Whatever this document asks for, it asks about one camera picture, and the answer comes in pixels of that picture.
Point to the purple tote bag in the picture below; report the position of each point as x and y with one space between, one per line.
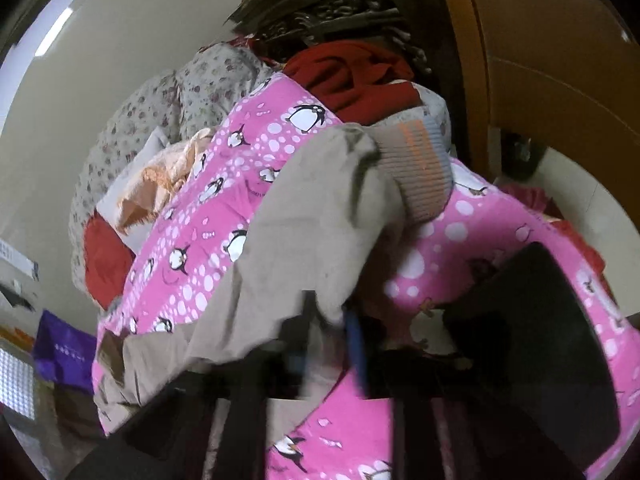
63 354

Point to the red cushion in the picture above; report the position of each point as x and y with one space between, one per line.
107 261

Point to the pink penguin blanket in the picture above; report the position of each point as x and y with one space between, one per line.
202 230

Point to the red garment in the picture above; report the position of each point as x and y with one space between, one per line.
356 80

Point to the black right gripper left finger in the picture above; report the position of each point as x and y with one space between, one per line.
213 422

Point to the white pillow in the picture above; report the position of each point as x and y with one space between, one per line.
127 204

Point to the peach fringed cloth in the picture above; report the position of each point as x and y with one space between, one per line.
172 167

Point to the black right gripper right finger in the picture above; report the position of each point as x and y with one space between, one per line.
527 393

